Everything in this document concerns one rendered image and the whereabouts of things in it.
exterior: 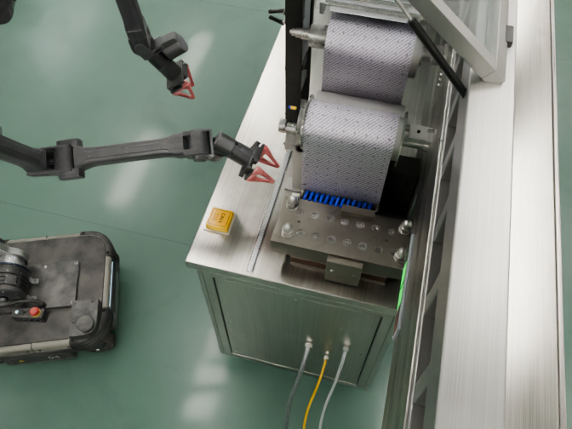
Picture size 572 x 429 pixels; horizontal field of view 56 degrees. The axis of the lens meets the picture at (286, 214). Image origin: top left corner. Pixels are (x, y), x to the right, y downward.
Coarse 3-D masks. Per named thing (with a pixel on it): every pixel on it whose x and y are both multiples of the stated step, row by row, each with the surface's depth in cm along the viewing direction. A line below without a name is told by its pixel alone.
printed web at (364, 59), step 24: (336, 24) 144; (360, 24) 144; (384, 24) 143; (408, 24) 144; (336, 48) 145; (360, 48) 144; (384, 48) 143; (408, 48) 142; (336, 72) 152; (360, 72) 150; (384, 72) 148; (408, 72) 146; (360, 96) 157; (384, 96) 155; (312, 120) 139; (336, 120) 138; (360, 120) 138; (384, 120) 137; (312, 144) 143; (336, 144) 141; (360, 144) 139; (384, 144) 137
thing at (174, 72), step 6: (180, 60) 175; (168, 66) 168; (174, 66) 170; (180, 66) 174; (162, 72) 170; (168, 72) 170; (174, 72) 171; (180, 72) 172; (168, 78) 172; (174, 78) 172; (180, 78) 171; (168, 84) 173; (174, 84) 171; (180, 84) 172
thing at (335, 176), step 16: (304, 160) 149; (320, 160) 148; (336, 160) 146; (352, 160) 144; (304, 176) 155; (320, 176) 153; (336, 176) 152; (352, 176) 150; (368, 176) 148; (384, 176) 146; (320, 192) 160; (336, 192) 158; (352, 192) 156; (368, 192) 154
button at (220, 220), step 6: (216, 210) 169; (222, 210) 169; (228, 210) 169; (210, 216) 168; (216, 216) 168; (222, 216) 168; (228, 216) 168; (210, 222) 166; (216, 222) 166; (222, 222) 166; (228, 222) 166; (210, 228) 167; (216, 228) 166; (222, 228) 165; (228, 228) 167
